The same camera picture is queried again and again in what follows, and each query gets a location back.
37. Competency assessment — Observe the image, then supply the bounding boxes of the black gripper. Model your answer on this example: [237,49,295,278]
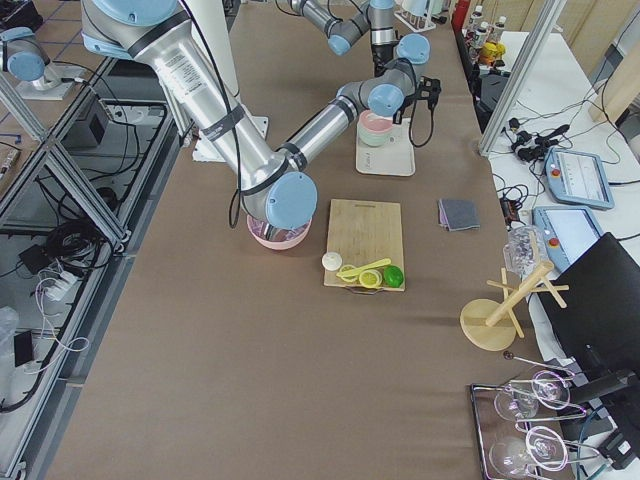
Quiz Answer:
[393,77,442,125]
[371,42,397,76]

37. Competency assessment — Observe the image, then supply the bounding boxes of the small pink bowl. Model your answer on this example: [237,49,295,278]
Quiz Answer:
[358,110,393,133]

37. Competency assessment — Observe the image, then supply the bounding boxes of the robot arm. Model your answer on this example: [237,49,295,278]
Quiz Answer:
[287,0,399,77]
[81,1,431,230]

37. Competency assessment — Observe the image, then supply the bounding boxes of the lemon slice stack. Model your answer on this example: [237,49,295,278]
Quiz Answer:
[358,269,383,289]

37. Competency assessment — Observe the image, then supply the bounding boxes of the large pink bowl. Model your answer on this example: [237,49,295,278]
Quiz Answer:
[246,215,311,251]

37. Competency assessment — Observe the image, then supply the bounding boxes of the cup rack with cups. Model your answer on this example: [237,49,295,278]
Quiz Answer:
[394,0,443,33]

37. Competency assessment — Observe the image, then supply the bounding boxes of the green stacked bowls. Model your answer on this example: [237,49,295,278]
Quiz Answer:
[357,125,393,148]

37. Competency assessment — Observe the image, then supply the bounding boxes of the cream rabbit tray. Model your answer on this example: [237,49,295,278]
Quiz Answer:
[355,118,416,177]

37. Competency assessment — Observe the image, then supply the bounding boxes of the grey folded cloth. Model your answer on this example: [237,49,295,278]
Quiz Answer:
[437,198,480,231]

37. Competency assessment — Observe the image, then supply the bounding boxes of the bamboo cutting board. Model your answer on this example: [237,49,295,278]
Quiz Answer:
[326,199,405,272]

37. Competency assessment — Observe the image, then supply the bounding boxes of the blue teach pendant far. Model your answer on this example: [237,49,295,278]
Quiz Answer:
[545,147,615,210]

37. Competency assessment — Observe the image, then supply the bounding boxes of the blue teach pendant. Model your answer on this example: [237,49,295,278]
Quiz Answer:
[532,205,604,273]
[545,147,615,210]

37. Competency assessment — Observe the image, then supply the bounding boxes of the yellow plastic knife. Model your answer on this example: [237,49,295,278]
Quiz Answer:
[336,258,391,280]

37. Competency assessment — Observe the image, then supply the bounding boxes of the green lime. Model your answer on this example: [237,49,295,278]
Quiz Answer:
[383,265,405,288]

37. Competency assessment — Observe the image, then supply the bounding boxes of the blue teach pendant near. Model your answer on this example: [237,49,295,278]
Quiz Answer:
[532,205,604,273]

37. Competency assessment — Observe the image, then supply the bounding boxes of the wooden cup tree stand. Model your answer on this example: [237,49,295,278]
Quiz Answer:
[460,259,570,351]

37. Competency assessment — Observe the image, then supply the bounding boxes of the black monitor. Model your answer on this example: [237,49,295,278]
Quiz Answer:
[540,233,639,380]

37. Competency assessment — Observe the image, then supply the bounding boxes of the wine glass rack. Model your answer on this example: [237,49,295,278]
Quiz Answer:
[468,352,631,480]

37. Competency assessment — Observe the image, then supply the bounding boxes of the aluminium frame post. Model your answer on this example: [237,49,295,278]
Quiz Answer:
[478,0,566,157]

